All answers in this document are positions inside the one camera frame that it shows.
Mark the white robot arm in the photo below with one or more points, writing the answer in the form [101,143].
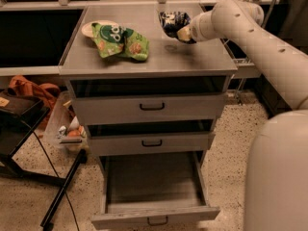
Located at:
[276,182]

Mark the dark grey side cabinet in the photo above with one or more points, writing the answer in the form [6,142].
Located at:
[270,98]

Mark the green chip bag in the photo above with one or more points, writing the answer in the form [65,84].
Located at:
[115,40]

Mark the white bowl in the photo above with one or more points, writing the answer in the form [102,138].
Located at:
[87,30]

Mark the clear plastic bin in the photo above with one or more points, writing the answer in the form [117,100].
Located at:
[57,127]

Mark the top grey drawer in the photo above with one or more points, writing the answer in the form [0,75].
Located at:
[112,101]

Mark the orange jacket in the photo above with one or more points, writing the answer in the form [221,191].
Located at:
[47,92]

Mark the grey drawer cabinet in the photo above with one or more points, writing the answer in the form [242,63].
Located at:
[167,56]

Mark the bottom grey drawer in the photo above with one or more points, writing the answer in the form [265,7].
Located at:
[153,190]

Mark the blue chip bag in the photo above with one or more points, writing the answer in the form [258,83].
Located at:
[172,22]

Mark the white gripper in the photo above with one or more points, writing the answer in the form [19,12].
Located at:
[198,29]

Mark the black stand table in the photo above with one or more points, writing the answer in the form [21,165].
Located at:
[20,116]

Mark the grey drawer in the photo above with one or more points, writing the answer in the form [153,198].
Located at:
[153,190]
[112,101]
[151,137]

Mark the middle grey drawer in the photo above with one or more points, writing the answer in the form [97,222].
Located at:
[151,137]

